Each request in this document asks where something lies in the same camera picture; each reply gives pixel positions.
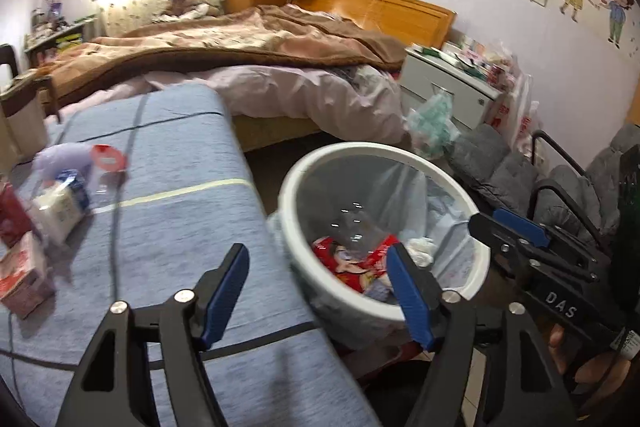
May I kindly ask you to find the cluttered desk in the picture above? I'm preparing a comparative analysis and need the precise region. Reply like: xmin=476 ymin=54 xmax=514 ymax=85
xmin=22 ymin=14 xmax=97 ymax=68

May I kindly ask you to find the red and white drink carton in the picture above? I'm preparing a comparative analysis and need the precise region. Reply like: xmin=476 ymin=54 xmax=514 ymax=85
xmin=0 ymin=232 xmax=57 ymax=319

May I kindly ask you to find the brown blanket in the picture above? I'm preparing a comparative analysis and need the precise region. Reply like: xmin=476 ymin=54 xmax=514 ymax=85
xmin=47 ymin=2 xmax=406 ymax=108

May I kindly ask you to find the clear cup with red lid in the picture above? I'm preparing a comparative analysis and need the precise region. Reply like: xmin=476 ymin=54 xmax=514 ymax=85
xmin=90 ymin=143 xmax=128 ymax=203

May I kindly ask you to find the grey padded chair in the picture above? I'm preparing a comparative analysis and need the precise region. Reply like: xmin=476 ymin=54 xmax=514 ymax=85
xmin=445 ymin=122 xmax=640 ymax=253

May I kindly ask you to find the person's right hand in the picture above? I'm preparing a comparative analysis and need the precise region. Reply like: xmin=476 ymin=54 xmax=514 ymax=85
xmin=547 ymin=324 xmax=636 ymax=403

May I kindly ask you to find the white nightstand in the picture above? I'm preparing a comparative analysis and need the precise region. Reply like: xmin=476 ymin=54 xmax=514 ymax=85
xmin=400 ymin=46 xmax=502 ymax=133

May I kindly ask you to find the red and white plastic bag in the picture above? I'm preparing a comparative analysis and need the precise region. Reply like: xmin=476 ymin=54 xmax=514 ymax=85
xmin=487 ymin=67 xmax=541 ymax=158

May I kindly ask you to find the wooden headboard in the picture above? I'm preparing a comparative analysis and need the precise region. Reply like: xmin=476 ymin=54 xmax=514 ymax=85
xmin=295 ymin=0 xmax=457 ymax=53

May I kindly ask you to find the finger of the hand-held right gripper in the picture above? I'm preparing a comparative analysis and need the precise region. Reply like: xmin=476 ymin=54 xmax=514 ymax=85
xmin=468 ymin=213 xmax=598 ymax=284
xmin=492 ymin=207 xmax=613 ymax=265

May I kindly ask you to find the white tissue pack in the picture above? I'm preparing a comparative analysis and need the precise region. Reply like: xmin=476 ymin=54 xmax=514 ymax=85
xmin=30 ymin=170 xmax=93 ymax=245

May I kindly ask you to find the beige mug with brown lid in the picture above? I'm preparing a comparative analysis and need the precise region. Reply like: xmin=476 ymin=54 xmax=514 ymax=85
xmin=0 ymin=74 xmax=61 ymax=163

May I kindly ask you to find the green patterned plastic bag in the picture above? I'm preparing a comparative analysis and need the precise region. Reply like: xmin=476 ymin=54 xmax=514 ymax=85
xmin=405 ymin=90 xmax=461 ymax=158

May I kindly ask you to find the pink bed sheet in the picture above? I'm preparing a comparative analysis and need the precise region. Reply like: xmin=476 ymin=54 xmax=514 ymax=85
xmin=45 ymin=63 xmax=408 ymax=145

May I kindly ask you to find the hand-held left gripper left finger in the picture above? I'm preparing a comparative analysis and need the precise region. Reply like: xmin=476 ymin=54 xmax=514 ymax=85
xmin=55 ymin=243 xmax=250 ymax=427

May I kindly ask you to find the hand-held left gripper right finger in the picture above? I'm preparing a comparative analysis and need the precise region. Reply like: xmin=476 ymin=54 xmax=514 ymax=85
xmin=385 ymin=242 xmax=581 ymax=427

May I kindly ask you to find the pile of small boxes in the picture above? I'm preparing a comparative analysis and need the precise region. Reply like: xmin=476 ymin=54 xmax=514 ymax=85
xmin=420 ymin=34 xmax=521 ymax=83

